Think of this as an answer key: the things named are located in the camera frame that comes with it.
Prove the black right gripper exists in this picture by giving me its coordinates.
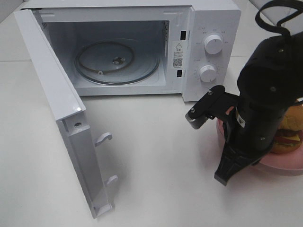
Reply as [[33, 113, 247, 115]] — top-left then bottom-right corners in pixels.
[[185, 86, 290, 186]]

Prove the white timer knob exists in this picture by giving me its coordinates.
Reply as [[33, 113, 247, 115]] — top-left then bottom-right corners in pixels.
[[198, 65, 217, 83]]

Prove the burger with sesame bun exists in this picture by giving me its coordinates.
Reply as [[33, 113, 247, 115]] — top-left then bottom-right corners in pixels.
[[271, 104, 303, 154]]

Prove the pink round plate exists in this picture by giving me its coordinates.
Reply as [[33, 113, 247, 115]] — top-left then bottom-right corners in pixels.
[[217, 120, 303, 175]]

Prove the white microwave door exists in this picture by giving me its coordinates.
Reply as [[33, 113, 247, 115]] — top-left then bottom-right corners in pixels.
[[14, 9, 118, 218]]

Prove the upper white power knob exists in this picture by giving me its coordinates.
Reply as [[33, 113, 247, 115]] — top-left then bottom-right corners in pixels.
[[204, 34, 223, 54]]

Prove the glass microwave turntable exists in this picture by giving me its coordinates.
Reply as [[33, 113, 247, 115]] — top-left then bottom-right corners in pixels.
[[74, 39, 160, 85]]

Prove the white microwave oven body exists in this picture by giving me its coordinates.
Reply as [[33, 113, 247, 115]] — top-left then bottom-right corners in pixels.
[[20, 0, 241, 102]]

